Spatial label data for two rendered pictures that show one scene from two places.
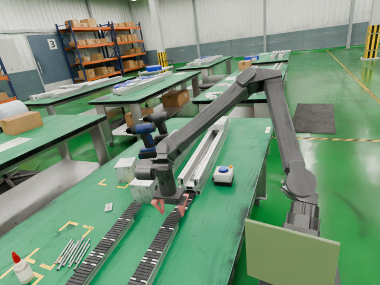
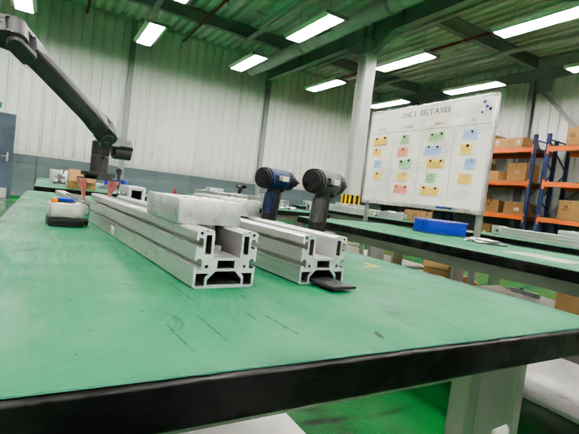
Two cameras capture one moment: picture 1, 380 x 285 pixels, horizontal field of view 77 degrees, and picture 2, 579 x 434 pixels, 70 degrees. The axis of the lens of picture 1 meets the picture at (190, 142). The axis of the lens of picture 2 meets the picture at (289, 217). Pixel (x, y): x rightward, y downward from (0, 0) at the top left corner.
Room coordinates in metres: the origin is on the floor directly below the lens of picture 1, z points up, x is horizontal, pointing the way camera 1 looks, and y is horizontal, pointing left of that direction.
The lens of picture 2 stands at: (2.03, -0.72, 0.93)
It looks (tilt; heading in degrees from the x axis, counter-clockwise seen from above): 3 degrees down; 123
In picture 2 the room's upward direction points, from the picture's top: 7 degrees clockwise
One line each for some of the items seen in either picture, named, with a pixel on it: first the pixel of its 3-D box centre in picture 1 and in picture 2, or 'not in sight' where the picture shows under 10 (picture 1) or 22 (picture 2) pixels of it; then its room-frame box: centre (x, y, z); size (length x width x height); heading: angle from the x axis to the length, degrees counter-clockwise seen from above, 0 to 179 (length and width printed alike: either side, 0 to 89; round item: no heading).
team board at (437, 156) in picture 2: not in sight; (414, 205); (0.84, 3.30, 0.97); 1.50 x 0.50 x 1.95; 154
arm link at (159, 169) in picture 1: (163, 172); (102, 149); (0.71, 0.10, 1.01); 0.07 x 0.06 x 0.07; 73
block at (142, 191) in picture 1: (148, 188); not in sight; (0.90, 0.21, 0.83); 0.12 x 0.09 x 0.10; 69
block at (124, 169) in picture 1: (129, 169); not in sight; (1.11, 0.33, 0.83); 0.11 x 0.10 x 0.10; 84
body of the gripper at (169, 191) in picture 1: (167, 187); (99, 166); (0.70, 0.10, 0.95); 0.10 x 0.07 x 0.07; 70
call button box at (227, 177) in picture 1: (221, 175); (68, 213); (0.95, -0.13, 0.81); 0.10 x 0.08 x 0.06; 69
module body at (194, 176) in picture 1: (210, 147); (146, 225); (1.26, -0.11, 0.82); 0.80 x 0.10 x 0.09; 159
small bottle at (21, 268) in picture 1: (20, 266); not in sight; (0.55, 0.57, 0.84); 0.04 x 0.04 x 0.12
